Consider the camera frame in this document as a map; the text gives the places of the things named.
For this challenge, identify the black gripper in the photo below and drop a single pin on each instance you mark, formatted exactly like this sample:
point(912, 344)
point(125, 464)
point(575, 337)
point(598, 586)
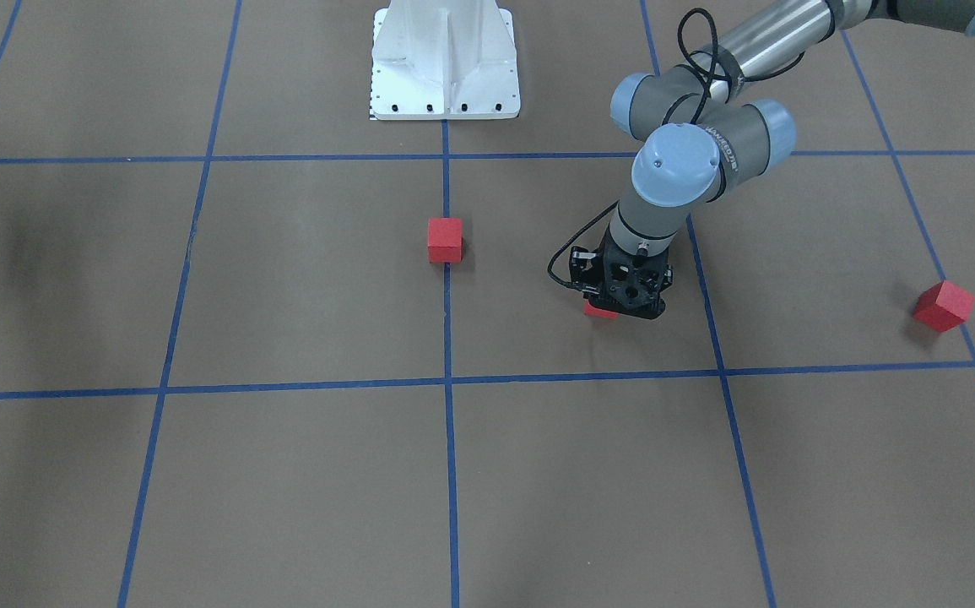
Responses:
point(582, 264)

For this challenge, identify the red cube block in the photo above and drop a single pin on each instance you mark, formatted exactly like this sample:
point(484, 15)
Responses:
point(445, 240)
point(944, 306)
point(590, 310)

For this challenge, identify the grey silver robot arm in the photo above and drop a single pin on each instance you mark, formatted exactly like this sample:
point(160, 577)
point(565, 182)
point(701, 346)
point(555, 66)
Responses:
point(697, 144)

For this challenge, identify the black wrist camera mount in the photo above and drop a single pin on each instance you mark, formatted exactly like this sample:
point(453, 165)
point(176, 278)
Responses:
point(633, 298)

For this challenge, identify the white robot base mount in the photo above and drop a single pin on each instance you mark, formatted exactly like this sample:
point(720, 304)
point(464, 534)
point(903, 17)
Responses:
point(444, 60)

